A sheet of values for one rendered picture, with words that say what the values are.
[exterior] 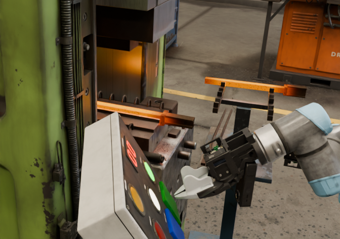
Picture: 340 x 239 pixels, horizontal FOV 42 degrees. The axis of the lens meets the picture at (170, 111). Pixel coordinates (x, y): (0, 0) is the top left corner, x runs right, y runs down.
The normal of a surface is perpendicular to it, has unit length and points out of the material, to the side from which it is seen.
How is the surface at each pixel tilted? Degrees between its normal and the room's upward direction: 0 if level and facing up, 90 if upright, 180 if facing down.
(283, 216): 0
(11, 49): 89
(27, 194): 90
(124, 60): 90
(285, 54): 90
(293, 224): 0
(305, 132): 72
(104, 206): 30
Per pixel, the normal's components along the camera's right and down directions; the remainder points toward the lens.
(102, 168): -0.44, -0.79
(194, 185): 0.09, 0.43
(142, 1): -0.29, 0.38
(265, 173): 0.06, -0.91
